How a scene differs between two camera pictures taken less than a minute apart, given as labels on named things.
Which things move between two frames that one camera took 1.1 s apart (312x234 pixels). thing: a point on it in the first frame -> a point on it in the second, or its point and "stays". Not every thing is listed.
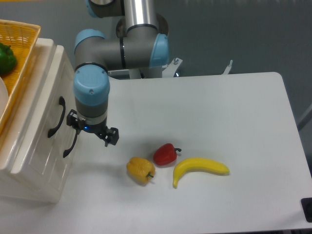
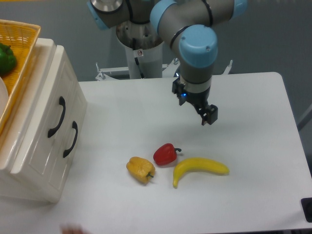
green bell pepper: [8, 62] stays
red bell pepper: [165, 154] stays
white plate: [4, 95] stays
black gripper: [111, 136] -> [208, 113]
